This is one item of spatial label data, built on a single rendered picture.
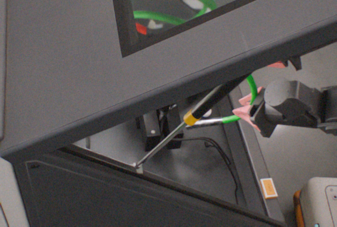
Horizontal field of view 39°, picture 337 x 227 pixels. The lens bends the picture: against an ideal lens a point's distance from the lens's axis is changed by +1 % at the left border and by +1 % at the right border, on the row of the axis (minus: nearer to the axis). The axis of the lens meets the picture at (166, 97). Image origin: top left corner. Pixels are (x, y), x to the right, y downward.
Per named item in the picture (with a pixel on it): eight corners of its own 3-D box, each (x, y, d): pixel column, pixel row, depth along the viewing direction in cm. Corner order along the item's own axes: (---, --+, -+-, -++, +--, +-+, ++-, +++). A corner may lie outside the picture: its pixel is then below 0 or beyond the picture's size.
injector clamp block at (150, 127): (176, 161, 137) (184, 132, 125) (142, 164, 135) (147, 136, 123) (157, 71, 157) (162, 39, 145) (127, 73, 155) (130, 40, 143)
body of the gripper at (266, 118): (246, 118, 96) (276, 121, 90) (269, 81, 100) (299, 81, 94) (262, 138, 99) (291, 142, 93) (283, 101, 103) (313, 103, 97)
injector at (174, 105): (171, 141, 135) (182, 98, 118) (154, 143, 134) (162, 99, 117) (170, 133, 136) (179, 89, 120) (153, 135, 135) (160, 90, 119)
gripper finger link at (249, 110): (220, 110, 103) (254, 113, 95) (236, 85, 105) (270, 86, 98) (236, 129, 106) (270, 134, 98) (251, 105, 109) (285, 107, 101)
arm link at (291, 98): (355, 134, 84) (358, 91, 87) (321, 108, 77) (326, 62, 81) (295, 139, 93) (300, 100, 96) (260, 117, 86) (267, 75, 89)
